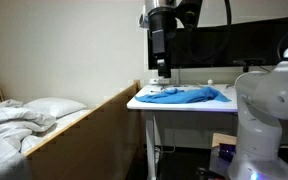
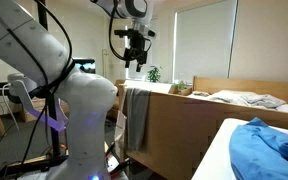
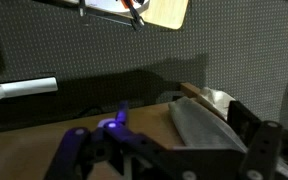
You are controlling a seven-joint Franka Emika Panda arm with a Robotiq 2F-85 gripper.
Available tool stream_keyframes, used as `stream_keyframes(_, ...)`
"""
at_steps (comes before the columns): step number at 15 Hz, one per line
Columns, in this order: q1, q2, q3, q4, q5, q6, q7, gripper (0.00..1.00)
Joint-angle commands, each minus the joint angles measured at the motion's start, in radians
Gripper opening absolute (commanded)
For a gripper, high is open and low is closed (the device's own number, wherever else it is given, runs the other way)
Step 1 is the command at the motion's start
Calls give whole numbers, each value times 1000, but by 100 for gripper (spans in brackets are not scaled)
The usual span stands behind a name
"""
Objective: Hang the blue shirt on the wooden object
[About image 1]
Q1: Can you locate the black wide monitor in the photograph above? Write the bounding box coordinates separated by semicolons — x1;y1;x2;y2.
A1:
147;14;288;71

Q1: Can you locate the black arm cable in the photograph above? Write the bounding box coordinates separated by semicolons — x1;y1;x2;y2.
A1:
223;0;234;28

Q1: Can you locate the white power strip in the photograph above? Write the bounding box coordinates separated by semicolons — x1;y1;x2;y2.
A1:
149;77;171;85

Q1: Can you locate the white desk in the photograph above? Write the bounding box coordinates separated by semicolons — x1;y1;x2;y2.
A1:
126;83;239;180

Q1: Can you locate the brown cardboard box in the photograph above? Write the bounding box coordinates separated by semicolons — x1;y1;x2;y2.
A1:
211;132;238;148

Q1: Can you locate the purple lit device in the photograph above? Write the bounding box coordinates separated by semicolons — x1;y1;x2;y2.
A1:
218;143;237;163

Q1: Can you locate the white pillow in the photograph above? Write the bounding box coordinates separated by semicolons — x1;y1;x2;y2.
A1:
22;97;88;119

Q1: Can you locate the white checked duvet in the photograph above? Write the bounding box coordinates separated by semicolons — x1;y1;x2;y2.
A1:
0;99;58;180

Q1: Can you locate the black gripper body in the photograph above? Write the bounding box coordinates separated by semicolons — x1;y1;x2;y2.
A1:
148;7;178;64

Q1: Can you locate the white cable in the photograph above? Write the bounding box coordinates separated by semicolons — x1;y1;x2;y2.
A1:
154;129;178;158

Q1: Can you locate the wooden bed frame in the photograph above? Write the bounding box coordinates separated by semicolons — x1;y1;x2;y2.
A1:
22;79;142;180

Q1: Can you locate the blue shirt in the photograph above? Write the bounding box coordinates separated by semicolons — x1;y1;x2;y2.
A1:
134;86;232;105

